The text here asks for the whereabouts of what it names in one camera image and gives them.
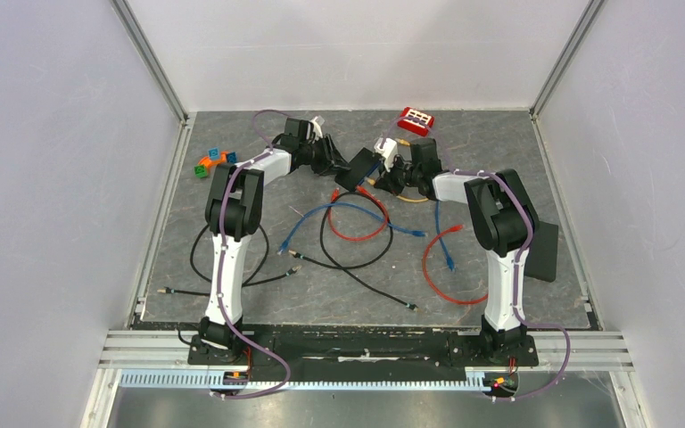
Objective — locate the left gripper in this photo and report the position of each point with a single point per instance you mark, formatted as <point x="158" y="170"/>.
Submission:
<point x="328" y="149"/>

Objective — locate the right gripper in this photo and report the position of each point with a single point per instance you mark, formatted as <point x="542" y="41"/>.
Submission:
<point x="385" y="180"/>

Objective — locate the black network switch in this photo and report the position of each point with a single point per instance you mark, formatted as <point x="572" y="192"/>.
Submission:
<point x="363" y="164"/>

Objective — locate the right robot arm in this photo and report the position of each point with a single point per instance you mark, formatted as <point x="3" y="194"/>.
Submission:
<point x="503" y="220"/>

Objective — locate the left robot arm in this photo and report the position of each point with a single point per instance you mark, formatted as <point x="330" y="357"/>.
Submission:
<point x="233" y="214"/>

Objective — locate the red keypad box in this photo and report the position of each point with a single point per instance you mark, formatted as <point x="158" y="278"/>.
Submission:
<point x="415" y="121"/>

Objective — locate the black flat plate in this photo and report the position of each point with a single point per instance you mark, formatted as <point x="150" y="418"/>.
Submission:
<point x="541" y="262"/>

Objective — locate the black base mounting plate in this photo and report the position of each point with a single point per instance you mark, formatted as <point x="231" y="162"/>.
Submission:
<point x="355" y="353"/>

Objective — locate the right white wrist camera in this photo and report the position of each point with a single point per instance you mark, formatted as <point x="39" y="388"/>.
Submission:
<point x="386" y="148"/>

